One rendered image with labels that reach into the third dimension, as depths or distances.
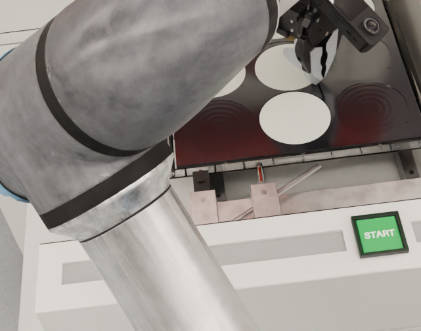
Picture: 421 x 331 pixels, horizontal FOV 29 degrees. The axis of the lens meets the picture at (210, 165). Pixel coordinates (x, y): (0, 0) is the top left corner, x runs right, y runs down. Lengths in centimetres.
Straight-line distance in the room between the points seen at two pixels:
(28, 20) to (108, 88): 92
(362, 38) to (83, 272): 45
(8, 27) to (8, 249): 90
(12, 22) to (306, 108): 55
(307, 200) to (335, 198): 4
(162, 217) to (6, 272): 159
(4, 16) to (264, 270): 71
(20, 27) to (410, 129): 69
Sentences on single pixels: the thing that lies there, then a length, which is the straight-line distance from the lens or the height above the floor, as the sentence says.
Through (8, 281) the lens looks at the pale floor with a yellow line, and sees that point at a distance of 218.
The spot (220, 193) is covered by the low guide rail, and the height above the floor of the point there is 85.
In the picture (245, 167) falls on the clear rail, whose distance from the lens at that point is 111.
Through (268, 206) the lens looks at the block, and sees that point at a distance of 106.
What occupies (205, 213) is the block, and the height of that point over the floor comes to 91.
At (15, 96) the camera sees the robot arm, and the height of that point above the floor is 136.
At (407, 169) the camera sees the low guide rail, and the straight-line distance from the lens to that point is 118.
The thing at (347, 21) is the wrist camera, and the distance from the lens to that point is 107.
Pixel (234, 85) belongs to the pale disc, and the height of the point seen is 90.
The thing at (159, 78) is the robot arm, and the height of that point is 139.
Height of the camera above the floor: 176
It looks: 50 degrees down
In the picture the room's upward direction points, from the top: 8 degrees counter-clockwise
